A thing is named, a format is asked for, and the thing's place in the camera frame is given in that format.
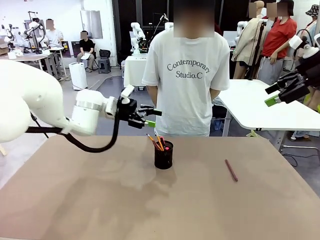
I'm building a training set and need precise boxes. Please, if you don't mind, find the person in white t-shirt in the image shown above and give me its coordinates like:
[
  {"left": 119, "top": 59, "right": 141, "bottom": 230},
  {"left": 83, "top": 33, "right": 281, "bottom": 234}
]
[{"left": 141, "top": 0, "right": 231, "bottom": 138}]

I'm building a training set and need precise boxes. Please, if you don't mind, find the white air purifier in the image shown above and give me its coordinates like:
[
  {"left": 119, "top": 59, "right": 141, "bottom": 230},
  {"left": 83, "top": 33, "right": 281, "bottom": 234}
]
[{"left": 68, "top": 62, "right": 89, "bottom": 91}]

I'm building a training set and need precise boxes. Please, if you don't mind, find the black floor cable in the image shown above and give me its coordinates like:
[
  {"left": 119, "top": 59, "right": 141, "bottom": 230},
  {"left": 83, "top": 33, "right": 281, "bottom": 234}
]
[{"left": 280, "top": 145, "right": 320, "bottom": 168}]

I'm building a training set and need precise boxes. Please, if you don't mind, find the white side table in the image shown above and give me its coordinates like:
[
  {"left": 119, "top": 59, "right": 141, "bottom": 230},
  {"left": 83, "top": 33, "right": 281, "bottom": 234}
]
[{"left": 215, "top": 79, "right": 320, "bottom": 152}]

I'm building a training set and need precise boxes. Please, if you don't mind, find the black light stand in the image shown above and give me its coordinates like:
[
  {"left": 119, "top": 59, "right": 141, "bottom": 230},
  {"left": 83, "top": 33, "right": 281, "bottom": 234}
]
[{"left": 29, "top": 112, "right": 50, "bottom": 140}]

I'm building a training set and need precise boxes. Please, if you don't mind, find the person with bucket hat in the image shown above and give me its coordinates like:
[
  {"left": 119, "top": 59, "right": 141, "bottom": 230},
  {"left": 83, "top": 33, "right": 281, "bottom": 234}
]
[{"left": 302, "top": 3, "right": 320, "bottom": 111}]

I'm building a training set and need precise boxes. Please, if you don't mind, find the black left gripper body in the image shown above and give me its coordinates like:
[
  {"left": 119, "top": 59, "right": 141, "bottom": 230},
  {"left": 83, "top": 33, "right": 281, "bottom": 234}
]
[{"left": 116, "top": 97, "right": 139, "bottom": 126}]

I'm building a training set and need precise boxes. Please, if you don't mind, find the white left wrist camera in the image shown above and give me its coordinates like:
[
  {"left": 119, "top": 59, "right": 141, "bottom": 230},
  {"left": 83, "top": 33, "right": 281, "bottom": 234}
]
[{"left": 120, "top": 84, "right": 136, "bottom": 100}]

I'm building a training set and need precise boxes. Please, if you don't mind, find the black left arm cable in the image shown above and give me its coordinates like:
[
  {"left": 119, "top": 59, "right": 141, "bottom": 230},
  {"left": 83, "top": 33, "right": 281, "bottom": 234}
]
[{"left": 24, "top": 112, "right": 121, "bottom": 154}]

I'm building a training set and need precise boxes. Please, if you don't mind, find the reddish brown pencil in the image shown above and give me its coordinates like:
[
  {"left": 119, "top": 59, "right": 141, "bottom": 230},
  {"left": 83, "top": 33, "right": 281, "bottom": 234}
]
[{"left": 224, "top": 158, "right": 239, "bottom": 183}]

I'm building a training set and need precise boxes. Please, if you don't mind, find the grey wall panel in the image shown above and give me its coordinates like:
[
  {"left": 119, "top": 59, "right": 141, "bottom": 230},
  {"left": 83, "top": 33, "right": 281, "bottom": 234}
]
[{"left": 80, "top": 9, "right": 104, "bottom": 40}]

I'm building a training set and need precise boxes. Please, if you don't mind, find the person's left forearm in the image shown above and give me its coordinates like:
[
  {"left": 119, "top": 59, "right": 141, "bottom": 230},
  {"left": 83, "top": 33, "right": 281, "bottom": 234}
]
[{"left": 209, "top": 84, "right": 221, "bottom": 101}]

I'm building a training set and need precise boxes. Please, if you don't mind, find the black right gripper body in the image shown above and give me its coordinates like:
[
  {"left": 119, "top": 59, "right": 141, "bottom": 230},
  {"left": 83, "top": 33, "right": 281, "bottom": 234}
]
[{"left": 296, "top": 53, "right": 320, "bottom": 89}]

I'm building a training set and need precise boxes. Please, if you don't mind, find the person in red shirt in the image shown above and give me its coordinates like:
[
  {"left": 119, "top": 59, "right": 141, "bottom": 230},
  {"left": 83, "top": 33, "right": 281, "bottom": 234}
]
[{"left": 256, "top": 0, "right": 299, "bottom": 86}]

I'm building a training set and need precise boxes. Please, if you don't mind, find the mannequin in beige coat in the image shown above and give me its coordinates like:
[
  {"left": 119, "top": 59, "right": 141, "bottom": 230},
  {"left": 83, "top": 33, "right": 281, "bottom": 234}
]
[{"left": 230, "top": 0, "right": 266, "bottom": 80}]

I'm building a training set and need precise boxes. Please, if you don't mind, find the table with white cloth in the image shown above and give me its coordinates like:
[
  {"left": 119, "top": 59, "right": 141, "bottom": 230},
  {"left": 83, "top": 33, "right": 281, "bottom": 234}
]
[{"left": 123, "top": 55, "right": 149, "bottom": 89}]

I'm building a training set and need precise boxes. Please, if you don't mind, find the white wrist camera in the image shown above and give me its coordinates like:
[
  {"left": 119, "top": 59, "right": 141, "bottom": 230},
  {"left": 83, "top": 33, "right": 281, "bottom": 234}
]
[
  {"left": 288, "top": 34, "right": 305, "bottom": 50},
  {"left": 120, "top": 84, "right": 136, "bottom": 100}
]

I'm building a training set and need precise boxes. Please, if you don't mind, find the seated person black shirt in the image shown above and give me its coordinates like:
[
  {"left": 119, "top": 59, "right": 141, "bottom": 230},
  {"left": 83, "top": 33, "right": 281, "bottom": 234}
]
[{"left": 75, "top": 30, "right": 97, "bottom": 74}]

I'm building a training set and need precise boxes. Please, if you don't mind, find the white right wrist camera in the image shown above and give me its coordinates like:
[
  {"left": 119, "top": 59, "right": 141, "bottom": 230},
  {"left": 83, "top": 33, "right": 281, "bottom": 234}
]
[{"left": 288, "top": 34, "right": 305, "bottom": 50}]

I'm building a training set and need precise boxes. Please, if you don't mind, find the seated person white shirt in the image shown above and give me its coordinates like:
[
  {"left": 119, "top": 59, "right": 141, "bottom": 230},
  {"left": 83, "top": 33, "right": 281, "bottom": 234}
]
[{"left": 44, "top": 18, "right": 65, "bottom": 49}]

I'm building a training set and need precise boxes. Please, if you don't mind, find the black plastic stool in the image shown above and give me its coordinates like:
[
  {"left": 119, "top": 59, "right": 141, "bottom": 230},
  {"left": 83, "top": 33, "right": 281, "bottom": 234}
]
[{"left": 97, "top": 49, "right": 112, "bottom": 75}]

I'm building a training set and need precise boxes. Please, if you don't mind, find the black mesh pen holder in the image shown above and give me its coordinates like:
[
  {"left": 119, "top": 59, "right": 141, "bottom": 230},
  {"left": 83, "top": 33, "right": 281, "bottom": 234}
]
[{"left": 153, "top": 139, "right": 174, "bottom": 170}]

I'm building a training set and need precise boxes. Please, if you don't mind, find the person's right forearm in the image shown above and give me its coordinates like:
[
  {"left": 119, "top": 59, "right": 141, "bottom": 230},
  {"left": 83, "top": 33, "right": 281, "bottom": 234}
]
[{"left": 146, "top": 85, "right": 159, "bottom": 107}]

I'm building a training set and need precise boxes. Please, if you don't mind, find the yellow pencil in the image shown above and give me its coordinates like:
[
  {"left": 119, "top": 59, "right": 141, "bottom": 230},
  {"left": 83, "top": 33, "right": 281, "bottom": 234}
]
[{"left": 145, "top": 132, "right": 161, "bottom": 151}]

